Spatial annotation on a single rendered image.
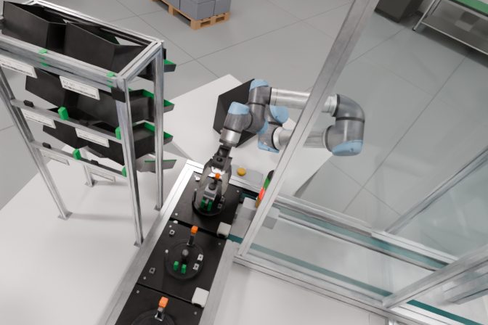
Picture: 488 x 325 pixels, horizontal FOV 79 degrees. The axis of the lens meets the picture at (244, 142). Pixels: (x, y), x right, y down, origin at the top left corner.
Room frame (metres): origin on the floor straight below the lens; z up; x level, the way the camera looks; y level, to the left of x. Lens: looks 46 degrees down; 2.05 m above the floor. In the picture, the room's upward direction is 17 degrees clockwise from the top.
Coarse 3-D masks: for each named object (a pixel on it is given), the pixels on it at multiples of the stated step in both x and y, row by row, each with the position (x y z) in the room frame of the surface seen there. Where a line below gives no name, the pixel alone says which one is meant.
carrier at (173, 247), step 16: (176, 224) 0.52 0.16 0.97; (160, 240) 0.44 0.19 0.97; (176, 240) 0.46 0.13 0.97; (208, 240) 0.49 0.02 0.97; (160, 256) 0.39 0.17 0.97; (176, 256) 0.39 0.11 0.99; (192, 256) 0.41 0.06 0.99; (208, 256) 0.44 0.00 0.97; (144, 272) 0.32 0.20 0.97; (160, 272) 0.34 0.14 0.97; (176, 272) 0.34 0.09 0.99; (192, 272) 0.36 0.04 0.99; (208, 272) 0.38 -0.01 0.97; (160, 288) 0.29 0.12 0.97; (176, 288) 0.30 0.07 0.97; (192, 288) 0.32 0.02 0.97; (208, 288) 0.33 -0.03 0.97; (192, 304) 0.27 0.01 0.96
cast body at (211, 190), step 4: (208, 184) 0.66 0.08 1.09; (212, 184) 0.66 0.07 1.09; (208, 188) 0.64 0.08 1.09; (212, 188) 0.64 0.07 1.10; (216, 188) 0.65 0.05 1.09; (204, 192) 0.63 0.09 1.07; (208, 192) 0.63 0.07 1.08; (212, 192) 0.63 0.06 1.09; (216, 192) 0.65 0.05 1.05; (204, 196) 0.62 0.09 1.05; (208, 196) 0.63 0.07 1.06; (212, 196) 0.62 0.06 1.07; (208, 200) 0.62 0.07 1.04; (212, 200) 0.62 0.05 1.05
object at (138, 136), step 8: (104, 128) 0.58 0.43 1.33; (112, 128) 0.61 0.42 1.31; (136, 128) 0.71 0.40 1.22; (144, 128) 0.74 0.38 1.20; (152, 128) 0.75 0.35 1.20; (136, 136) 0.66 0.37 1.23; (144, 136) 0.68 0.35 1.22; (152, 136) 0.62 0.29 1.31; (168, 136) 0.74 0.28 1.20; (96, 144) 0.52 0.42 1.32; (112, 144) 0.51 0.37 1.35; (120, 144) 0.51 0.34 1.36; (136, 144) 0.54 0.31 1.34; (144, 144) 0.58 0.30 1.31; (152, 144) 0.62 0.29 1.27; (104, 152) 0.50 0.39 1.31; (112, 152) 0.50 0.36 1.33; (120, 152) 0.50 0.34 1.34; (136, 152) 0.54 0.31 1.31; (144, 152) 0.58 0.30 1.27; (120, 160) 0.49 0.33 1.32
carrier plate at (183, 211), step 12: (192, 180) 0.73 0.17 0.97; (192, 192) 0.67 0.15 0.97; (228, 192) 0.73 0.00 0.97; (240, 192) 0.74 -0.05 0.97; (180, 204) 0.61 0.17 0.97; (228, 204) 0.67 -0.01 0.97; (180, 216) 0.55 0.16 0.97; (192, 216) 0.57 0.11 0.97; (216, 216) 0.60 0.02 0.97; (228, 216) 0.61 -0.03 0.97; (204, 228) 0.54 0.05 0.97; (216, 228) 0.55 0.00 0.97
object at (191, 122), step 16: (224, 80) 1.66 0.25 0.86; (192, 96) 1.40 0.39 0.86; (208, 96) 1.44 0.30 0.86; (176, 112) 1.22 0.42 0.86; (192, 112) 1.26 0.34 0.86; (208, 112) 1.30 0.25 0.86; (176, 128) 1.10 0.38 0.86; (192, 128) 1.14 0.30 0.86; (208, 128) 1.17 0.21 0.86; (288, 128) 1.37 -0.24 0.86; (176, 144) 1.00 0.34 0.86; (192, 144) 1.03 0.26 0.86; (208, 144) 1.06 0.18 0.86; (256, 144) 1.16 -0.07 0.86; (192, 160) 0.93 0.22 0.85; (240, 160) 1.01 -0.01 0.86; (256, 160) 1.05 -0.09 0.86; (272, 160) 1.08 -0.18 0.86
